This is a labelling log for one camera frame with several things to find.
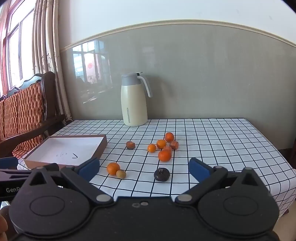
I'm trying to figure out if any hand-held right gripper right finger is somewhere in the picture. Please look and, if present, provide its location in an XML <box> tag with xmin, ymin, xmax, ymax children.
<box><xmin>174</xmin><ymin>158</ymin><xmax>270</xmax><ymax>205</ymax></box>

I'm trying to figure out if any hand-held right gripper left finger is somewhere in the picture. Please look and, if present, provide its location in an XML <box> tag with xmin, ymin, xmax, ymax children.
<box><xmin>24</xmin><ymin>158</ymin><xmax>114</xmax><ymax>205</ymax></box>

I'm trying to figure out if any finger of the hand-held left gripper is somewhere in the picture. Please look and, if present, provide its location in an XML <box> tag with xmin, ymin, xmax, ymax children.
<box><xmin>0</xmin><ymin>163</ymin><xmax>60</xmax><ymax>185</ymax></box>
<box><xmin>0</xmin><ymin>157</ymin><xmax>19</xmax><ymax>172</ymax></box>

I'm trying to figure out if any brown cardboard box tray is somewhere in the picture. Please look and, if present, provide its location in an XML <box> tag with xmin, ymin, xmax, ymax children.
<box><xmin>23</xmin><ymin>134</ymin><xmax>108</xmax><ymax>170</ymax></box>

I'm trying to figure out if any dark shrivelled fruit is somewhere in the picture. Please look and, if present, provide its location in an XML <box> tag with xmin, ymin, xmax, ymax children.
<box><xmin>154</xmin><ymin>168</ymin><xmax>171</xmax><ymax>181</ymax></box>

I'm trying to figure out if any person's left hand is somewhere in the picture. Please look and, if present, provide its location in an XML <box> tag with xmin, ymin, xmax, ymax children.
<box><xmin>0</xmin><ymin>206</ymin><xmax>10</xmax><ymax>233</ymax></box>

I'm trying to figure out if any white black checked tablecloth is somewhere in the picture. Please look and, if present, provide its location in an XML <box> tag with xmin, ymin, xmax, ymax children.
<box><xmin>17</xmin><ymin>118</ymin><xmax>296</xmax><ymax>218</ymax></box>

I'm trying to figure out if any orange woven chair cushion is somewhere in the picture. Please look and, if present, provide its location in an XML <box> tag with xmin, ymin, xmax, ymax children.
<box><xmin>0</xmin><ymin>82</ymin><xmax>45</xmax><ymax>158</ymax></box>

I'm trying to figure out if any dark wooden chair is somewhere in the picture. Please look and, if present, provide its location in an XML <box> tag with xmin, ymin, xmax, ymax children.
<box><xmin>0</xmin><ymin>71</ymin><xmax>66</xmax><ymax>160</ymax></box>

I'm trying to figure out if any cream thermos jug grey lid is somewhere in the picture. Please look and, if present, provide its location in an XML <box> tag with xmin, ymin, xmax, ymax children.
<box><xmin>121</xmin><ymin>72</ymin><xmax>153</xmax><ymax>127</ymax></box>

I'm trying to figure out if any red framed window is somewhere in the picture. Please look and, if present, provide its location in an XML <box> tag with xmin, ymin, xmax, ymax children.
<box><xmin>0</xmin><ymin>0</ymin><xmax>38</xmax><ymax>96</ymax></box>

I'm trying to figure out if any beige embroidered curtain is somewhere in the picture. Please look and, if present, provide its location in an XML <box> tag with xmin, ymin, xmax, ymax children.
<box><xmin>31</xmin><ymin>0</ymin><xmax>74</xmax><ymax>123</ymax></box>

